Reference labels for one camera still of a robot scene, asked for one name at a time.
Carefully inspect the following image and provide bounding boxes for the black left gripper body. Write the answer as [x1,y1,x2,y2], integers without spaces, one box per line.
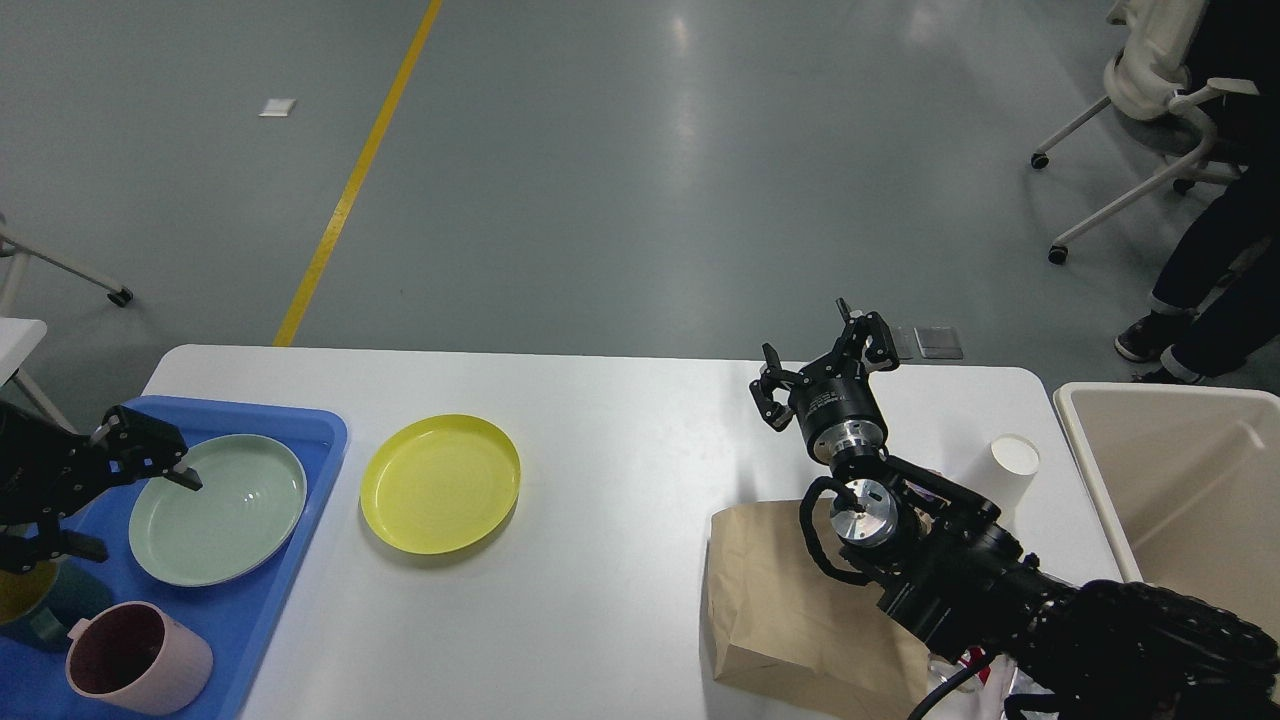
[1,402,101,546]

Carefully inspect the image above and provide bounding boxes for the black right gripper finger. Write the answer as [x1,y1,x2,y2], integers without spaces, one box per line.
[750,345,806,432]
[826,299,901,380]

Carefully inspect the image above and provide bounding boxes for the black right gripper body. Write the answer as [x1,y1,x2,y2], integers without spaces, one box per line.
[788,372,888,466]

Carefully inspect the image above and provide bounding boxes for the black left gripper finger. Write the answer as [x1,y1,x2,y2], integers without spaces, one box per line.
[88,405,204,492]
[1,530,109,575]

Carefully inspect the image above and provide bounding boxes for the pink mug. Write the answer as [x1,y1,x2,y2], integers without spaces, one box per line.
[64,601,214,717]

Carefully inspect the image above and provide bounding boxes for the white paper cup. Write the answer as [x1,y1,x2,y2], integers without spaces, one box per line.
[957,433,1041,514]

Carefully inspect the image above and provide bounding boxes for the yellow plate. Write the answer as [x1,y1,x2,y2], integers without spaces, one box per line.
[358,414,522,556]

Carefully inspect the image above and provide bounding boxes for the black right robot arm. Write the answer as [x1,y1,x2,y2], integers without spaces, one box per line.
[750,299,1277,719]

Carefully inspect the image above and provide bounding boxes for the blue mug yellow inside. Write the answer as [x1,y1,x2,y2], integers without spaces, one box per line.
[1,562,115,652]

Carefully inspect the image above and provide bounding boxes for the metal floor socket plates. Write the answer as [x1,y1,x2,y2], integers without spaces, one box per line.
[891,325,965,361]

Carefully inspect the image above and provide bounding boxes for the pale green plate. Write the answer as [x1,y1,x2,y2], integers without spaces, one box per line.
[128,434,308,587]

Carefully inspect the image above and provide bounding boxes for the brown paper bag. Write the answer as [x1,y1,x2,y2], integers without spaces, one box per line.
[704,500,929,719]

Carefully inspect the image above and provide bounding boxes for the person in dark clothes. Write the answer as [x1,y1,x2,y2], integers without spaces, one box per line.
[1114,1,1279,386]

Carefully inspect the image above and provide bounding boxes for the beige plastic bin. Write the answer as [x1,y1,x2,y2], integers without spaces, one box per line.
[1053,382,1279,635]

